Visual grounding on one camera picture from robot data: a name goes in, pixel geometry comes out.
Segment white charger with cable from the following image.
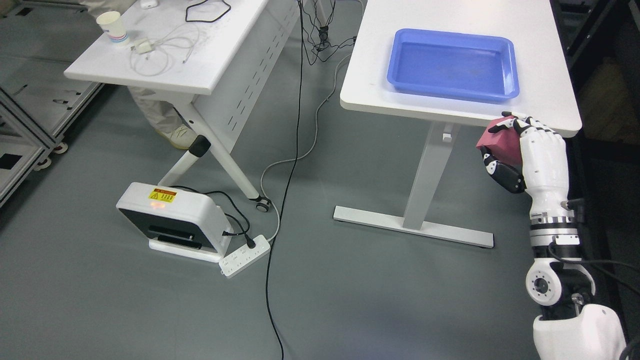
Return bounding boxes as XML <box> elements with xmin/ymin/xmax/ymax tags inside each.
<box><xmin>129</xmin><ymin>22</ymin><xmax>201</xmax><ymax>77</ymax></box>

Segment white desk with legs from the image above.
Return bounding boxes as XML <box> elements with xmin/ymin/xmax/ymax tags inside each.
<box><xmin>333</xmin><ymin>0</ymin><xmax>583</xmax><ymax>249</ymax></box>

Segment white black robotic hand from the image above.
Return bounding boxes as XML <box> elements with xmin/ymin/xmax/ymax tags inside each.
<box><xmin>480</xmin><ymin>114</ymin><xmax>575</xmax><ymax>223</ymax></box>

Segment pink block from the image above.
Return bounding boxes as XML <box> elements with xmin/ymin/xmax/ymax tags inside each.
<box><xmin>475</xmin><ymin>116</ymin><xmax>522</xmax><ymax>166</ymax></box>

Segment white power strip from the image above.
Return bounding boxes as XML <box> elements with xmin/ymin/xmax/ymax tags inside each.
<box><xmin>218</xmin><ymin>234</ymin><xmax>271</xmax><ymax>279</ymax></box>

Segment person's legs beige trousers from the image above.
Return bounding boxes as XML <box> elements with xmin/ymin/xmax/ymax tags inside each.
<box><xmin>78</xmin><ymin>0</ymin><xmax>197</xmax><ymax>150</ymax></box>

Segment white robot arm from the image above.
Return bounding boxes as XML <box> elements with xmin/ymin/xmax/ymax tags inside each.
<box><xmin>525</xmin><ymin>213</ymin><xmax>626</xmax><ymax>360</ymax></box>

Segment aluminium frame cart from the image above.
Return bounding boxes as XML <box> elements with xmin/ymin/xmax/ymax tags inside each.
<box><xmin>0</xmin><ymin>0</ymin><xmax>103</xmax><ymax>204</ymax></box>

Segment white paper cup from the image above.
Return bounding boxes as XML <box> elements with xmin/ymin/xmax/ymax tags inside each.
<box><xmin>95</xmin><ymin>11</ymin><xmax>130</xmax><ymax>46</ymax></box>

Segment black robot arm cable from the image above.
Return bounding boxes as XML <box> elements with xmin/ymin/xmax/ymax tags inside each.
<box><xmin>547</xmin><ymin>197</ymin><xmax>640</xmax><ymax>360</ymax></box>

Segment blue plastic tray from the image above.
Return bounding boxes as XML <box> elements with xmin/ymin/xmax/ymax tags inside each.
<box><xmin>386</xmin><ymin>28</ymin><xmax>521</xmax><ymax>104</ymax></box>

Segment long black floor cable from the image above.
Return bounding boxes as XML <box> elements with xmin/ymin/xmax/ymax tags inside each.
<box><xmin>264</xmin><ymin>0</ymin><xmax>307</xmax><ymax>360</ymax></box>

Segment white folding table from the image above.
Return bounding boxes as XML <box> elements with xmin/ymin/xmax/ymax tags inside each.
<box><xmin>64</xmin><ymin>0</ymin><xmax>299</xmax><ymax>212</ymax></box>

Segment black cable loop on table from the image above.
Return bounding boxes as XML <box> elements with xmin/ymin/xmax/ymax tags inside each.
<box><xmin>185</xmin><ymin>0</ymin><xmax>232</xmax><ymax>23</ymax></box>

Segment grey floor cable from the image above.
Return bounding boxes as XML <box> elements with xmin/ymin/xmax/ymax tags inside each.
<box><xmin>259</xmin><ymin>52</ymin><xmax>353</xmax><ymax>241</ymax></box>

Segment white box device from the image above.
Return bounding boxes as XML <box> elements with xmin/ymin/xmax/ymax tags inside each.
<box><xmin>116</xmin><ymin>182</ymin><xmax>233</xmax><ymax>264</ymax></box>

